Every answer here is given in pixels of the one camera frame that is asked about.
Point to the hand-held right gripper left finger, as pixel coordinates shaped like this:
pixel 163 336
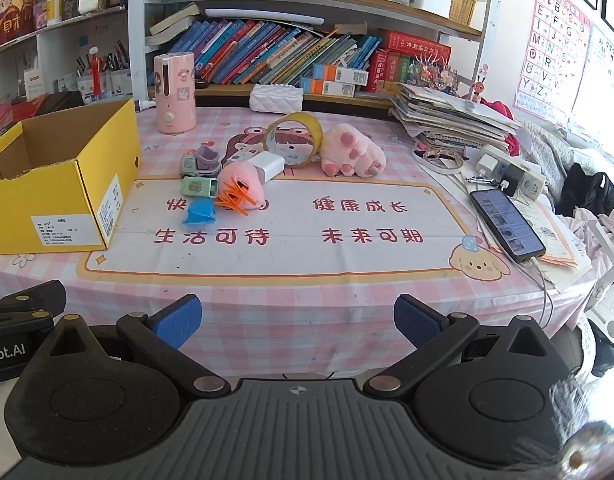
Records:
pixel 179 321

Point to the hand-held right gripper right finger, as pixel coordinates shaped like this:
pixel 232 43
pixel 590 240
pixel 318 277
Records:
pixel 418 321

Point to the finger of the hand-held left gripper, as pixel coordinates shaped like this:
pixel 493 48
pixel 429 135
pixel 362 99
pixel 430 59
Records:
pixel 32 305

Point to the yellow cardboard box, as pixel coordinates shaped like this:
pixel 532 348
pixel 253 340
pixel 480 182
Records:
pixel 62 200

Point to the blue piece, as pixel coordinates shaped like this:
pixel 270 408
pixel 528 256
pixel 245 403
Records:
pixel 201 212

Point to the small green gadget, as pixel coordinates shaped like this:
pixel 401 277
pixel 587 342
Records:
pixel 199 187

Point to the pink plush bird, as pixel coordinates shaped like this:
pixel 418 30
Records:
pixel 242 180

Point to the green purple toy car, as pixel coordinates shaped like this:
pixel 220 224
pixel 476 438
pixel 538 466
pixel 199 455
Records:
pixel 197 162

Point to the white charger cube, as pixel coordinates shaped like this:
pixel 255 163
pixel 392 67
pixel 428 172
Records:
pixel 267 165

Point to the pink plush paw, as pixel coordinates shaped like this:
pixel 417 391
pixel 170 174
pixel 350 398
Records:
pixel 347 147

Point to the yellow tape roll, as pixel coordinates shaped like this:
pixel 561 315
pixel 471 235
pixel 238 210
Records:
pixel 318 140

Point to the black smartphone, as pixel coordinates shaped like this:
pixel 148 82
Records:
pixel 507 225

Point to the black plug adapter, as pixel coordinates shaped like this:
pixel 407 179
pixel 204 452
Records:
pixel 511 185

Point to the white plug adapter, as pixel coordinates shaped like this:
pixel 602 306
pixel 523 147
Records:
pixel 487 165

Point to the white power strip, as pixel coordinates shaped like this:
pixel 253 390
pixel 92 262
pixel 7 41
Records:
pixel 529 180

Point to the stack of papers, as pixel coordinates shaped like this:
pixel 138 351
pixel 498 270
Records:
pixel 452 115

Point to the black garment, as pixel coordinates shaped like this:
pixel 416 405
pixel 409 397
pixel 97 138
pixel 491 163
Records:
pixel 587 192

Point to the white red carton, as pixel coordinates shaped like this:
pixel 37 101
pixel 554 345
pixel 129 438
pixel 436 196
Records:
pixel 33 82

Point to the pink humidifier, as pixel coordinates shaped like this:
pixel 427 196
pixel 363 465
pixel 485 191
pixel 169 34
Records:
pixel 174 95

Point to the red cloth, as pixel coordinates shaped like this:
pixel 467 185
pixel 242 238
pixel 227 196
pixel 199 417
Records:
pixel 499 110

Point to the white pen holders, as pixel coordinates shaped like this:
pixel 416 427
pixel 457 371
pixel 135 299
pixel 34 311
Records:
pixel 109 80

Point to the small antler figurine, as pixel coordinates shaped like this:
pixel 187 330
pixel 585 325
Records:
pixel 479 91

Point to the red tassel ornament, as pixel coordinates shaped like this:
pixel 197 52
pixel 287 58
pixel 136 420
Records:
pixel 95 72

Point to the white quilted clutch bag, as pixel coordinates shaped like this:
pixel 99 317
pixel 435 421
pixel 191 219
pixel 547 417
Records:
pixel 277 97

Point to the colourful crown ornament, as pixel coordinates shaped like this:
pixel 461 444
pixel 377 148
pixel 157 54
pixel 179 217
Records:
pixel 432 75

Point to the orange blue carton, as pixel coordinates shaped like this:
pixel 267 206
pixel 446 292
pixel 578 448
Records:
pixel 342 73
pixel 327 86

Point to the red boxed book set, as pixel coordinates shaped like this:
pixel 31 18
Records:
pixel 387 71

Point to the red dictionary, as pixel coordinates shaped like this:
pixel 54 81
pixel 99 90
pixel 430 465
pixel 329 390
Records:
pixel 417 44

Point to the row of leaning books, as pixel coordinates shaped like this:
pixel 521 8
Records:
pixel 267 52

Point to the white shelf unit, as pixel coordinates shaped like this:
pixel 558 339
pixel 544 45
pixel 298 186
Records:
pixel 137 35

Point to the red figure gift box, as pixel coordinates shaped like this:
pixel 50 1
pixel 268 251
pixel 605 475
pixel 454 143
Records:
pixel 12 15

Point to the white yellow bottle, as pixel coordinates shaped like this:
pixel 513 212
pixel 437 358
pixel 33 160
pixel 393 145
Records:
pixel 55 7

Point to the wooden bookshelf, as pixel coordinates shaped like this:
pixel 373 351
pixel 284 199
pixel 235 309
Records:
pixel 337 2

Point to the alphabet wall poster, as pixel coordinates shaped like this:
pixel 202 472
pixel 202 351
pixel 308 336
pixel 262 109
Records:
pixel 552 45

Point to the white wall poster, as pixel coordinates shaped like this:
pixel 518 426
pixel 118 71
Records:
pixel 604 75

